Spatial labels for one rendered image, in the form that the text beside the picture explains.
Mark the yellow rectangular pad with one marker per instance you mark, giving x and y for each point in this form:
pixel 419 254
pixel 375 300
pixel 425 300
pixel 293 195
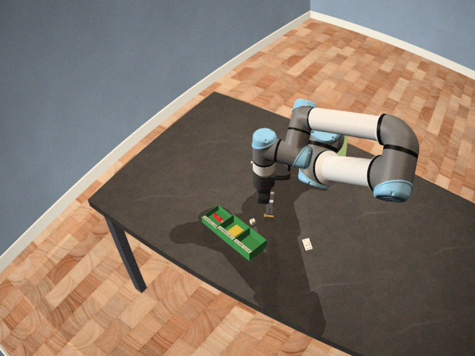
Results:
pixel 236 230

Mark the green rack of bins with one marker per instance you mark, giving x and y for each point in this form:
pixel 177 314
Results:
pixel 249 243

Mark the white domino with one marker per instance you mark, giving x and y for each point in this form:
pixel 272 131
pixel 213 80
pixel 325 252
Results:
pixel 307 244

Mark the red cylinder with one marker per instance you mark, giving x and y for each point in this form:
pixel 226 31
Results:
pixel 218 218

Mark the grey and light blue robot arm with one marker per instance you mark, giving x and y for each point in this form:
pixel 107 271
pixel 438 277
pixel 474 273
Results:
pixel 313 140

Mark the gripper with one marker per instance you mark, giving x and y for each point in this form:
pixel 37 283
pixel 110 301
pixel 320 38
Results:
pixel 263 181

